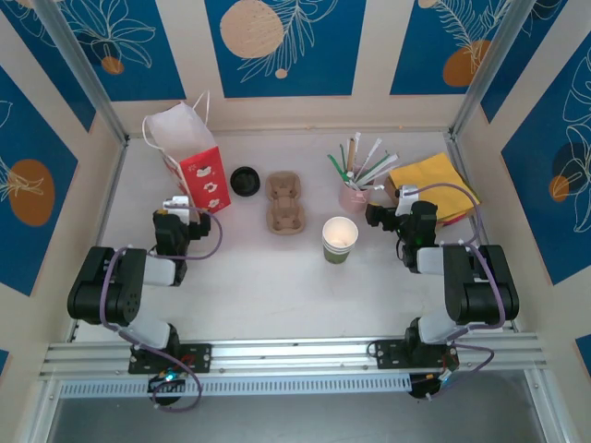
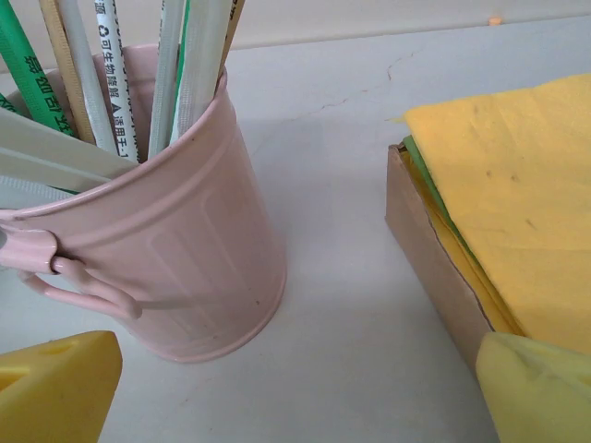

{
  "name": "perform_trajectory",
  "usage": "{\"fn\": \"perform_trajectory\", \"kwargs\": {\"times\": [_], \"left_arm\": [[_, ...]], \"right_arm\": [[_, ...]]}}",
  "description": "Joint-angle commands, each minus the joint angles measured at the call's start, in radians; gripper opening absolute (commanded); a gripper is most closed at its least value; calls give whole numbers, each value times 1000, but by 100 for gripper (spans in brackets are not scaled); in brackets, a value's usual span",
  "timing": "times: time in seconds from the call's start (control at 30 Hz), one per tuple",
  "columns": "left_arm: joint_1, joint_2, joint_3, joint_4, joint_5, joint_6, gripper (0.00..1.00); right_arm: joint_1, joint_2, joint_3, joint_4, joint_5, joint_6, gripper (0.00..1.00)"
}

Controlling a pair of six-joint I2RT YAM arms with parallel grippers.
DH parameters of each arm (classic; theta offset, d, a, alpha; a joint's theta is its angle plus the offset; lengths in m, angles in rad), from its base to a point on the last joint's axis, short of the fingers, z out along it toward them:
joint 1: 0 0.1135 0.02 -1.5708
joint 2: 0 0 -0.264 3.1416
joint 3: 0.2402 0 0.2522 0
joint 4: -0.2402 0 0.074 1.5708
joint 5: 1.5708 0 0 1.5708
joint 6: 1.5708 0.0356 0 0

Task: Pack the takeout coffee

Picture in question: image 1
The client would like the red printed paper bag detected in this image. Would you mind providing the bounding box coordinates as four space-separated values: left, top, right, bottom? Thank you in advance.
141 90 232 214

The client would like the yellow paper napkin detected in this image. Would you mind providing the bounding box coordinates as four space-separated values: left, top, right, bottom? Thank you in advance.
388 151 481 218

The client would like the black plastic cup lid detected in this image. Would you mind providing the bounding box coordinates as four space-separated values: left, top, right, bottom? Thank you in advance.
230 165 262 198

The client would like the brown pulp cup carrier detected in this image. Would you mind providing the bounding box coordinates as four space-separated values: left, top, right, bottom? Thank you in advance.
264 171 308 236

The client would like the coloured paper napkin stack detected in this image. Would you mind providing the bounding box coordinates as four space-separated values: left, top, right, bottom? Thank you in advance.
436 198 481 227

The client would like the small circuit board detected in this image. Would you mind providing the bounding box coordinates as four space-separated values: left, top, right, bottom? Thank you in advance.
408 372 456 401
146 371 189 394

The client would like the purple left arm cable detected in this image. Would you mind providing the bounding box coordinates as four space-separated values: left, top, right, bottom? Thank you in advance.
100 210 226 414

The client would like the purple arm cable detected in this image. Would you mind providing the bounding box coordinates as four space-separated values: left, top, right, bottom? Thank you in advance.
100 210 226 414
415 182 507 402

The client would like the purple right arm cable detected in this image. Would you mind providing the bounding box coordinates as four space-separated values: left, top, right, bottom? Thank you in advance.
415 182 507 402

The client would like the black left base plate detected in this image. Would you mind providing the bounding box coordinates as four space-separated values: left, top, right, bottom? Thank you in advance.
127 342 214 376

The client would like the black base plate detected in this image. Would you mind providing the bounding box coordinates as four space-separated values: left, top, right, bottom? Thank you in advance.
127 342 214 376
371 339 459 371

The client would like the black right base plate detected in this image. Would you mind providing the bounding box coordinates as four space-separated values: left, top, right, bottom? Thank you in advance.
371 339 459 371

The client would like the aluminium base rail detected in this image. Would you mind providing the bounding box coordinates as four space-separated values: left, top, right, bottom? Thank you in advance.
39 332 549 380

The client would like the white slotted cable duct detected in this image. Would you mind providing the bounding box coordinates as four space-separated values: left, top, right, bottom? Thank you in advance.
58 373 413 399

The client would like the aluminium frame post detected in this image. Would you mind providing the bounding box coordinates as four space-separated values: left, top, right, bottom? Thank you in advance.
448 0 530 139
32 0 129 145

